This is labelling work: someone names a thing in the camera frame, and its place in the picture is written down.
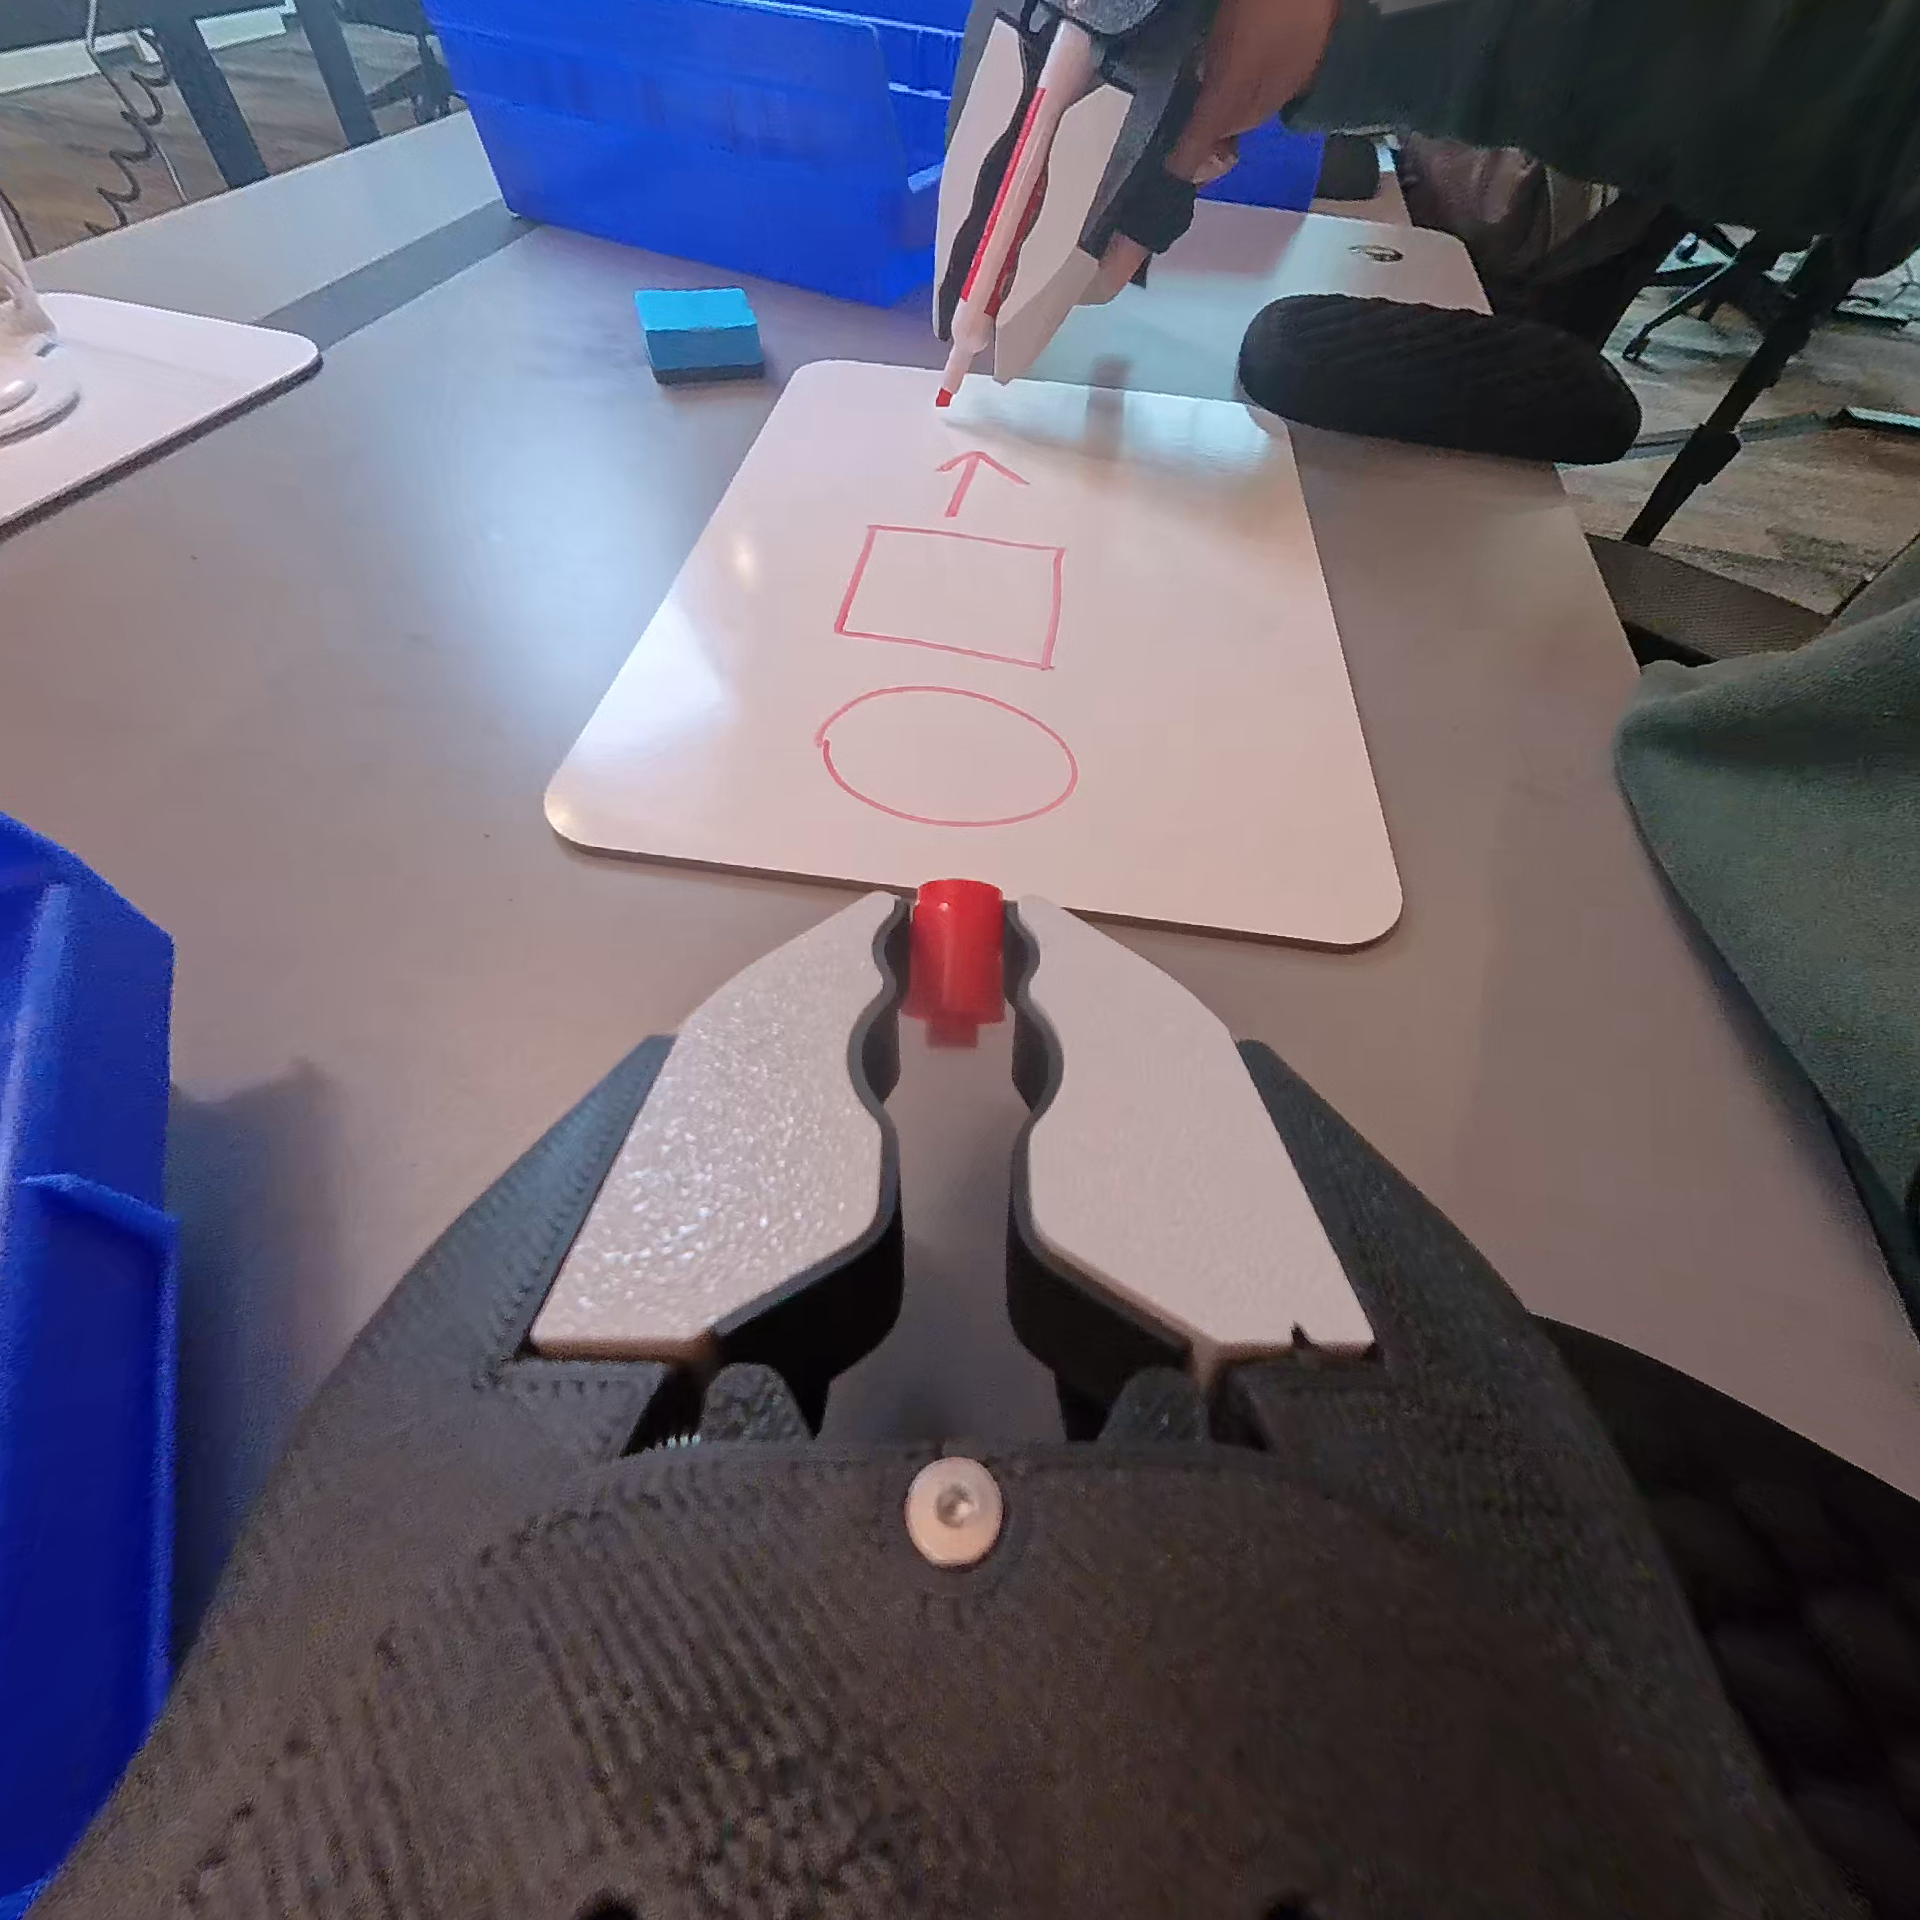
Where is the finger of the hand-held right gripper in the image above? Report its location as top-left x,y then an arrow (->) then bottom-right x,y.
988,114 -> 1162,389
929,26 -> 1042,350

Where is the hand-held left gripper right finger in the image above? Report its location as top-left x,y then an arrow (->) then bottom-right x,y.
1005,892 -> 1382,1379

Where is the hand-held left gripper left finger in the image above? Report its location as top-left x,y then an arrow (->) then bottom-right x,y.
527,895 -> 904,1379

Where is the red dry-erase marker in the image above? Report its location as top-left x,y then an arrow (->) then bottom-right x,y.
929,84 -> 1057,413

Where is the blue whiteboard eraser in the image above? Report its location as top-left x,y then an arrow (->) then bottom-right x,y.
631,285 -> 770,389

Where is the red marker cap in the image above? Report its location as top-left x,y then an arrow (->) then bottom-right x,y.
908,878 -> 1017,1050

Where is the white whiteboard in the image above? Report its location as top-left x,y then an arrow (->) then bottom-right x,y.
542,358 -> 1407,954

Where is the person's right hand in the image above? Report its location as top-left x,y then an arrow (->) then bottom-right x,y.
1156,0 -> 1343,188

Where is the green sweatshirt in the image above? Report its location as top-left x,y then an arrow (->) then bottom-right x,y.
1612,594 -> 1920,1327

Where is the black coiled cable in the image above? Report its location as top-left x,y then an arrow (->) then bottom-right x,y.
92,0 -> 186,213

